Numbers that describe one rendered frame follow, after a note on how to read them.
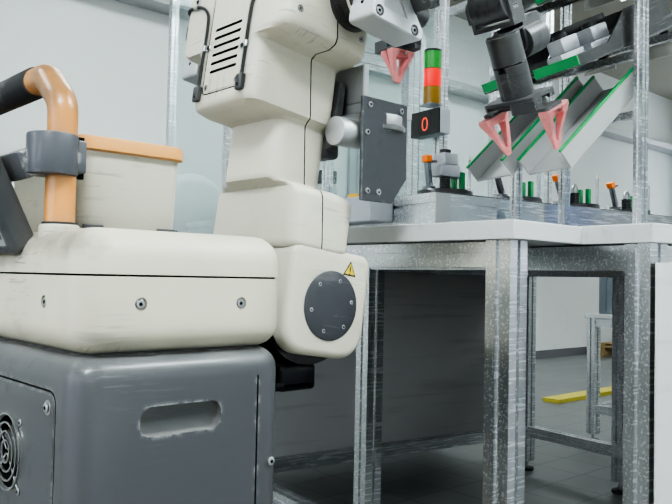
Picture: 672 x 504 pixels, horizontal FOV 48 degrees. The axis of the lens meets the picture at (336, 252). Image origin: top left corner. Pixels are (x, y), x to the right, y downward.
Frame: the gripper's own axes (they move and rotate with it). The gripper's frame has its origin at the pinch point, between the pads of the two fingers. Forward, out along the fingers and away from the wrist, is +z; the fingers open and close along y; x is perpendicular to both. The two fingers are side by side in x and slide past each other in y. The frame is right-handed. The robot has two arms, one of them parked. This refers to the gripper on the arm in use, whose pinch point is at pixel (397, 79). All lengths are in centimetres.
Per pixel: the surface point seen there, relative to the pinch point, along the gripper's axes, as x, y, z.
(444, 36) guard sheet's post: -35.2, 23.3, -21.8
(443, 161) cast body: -17.3, 2.9, 17.4
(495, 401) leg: 25, -57, 64
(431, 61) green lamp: -29.8, 22.5, -13.6
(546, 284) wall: -496, 383, 64
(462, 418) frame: -96, 78, 103
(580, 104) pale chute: -24.0, -33.1, 8.1
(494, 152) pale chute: -15.0, -16.8, 17.5
